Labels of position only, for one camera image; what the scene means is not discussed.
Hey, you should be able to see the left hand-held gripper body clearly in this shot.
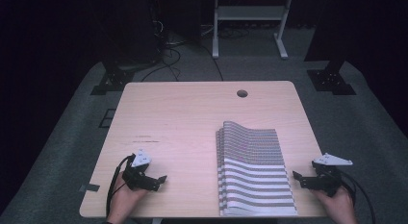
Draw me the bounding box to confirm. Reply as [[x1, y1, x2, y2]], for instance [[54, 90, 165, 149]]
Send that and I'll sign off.
[[122, 149, 154, 190]]

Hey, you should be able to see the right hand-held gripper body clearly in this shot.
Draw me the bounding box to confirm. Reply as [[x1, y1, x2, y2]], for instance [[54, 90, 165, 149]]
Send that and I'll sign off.
[[309, 152, 353, 198]]

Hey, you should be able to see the single grey white striped towel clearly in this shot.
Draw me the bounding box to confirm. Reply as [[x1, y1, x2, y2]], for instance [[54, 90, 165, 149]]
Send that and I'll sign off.
[[221, 120, 298, 216]]

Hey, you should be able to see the stack of striped towels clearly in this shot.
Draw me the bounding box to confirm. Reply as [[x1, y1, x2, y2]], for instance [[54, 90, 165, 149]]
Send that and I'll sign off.
[[215, 120, 298, 217]]

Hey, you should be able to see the person's left hand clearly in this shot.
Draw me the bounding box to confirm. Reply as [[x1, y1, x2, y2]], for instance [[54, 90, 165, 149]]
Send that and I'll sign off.
[[107, 172, 148, 224]]

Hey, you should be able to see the person's right hand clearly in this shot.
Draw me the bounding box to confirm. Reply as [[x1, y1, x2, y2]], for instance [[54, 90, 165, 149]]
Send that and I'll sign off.
[[312, 187, 358, 224]]

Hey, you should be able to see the grey tape strip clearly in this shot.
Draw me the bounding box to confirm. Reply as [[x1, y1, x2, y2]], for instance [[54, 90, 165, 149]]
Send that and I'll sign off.
[[79, 183, 101, 193]]

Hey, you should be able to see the black stand base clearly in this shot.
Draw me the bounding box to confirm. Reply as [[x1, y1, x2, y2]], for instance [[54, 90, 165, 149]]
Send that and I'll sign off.
[[90, 60, 137, 96], [306, 59, 357, 96]]

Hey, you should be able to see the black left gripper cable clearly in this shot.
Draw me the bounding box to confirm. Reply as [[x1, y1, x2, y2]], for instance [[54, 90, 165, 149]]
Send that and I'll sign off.
[[105, 154, 136, 218]]

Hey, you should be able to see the black floor cable loop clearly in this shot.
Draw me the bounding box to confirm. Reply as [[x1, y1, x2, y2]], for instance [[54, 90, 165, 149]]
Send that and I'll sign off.
[[140, 45, 181, 83]]

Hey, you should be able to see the white metal stand frame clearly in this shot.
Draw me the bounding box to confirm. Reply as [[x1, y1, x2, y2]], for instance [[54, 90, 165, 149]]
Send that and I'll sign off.
[[212, 0, 294, 61]]

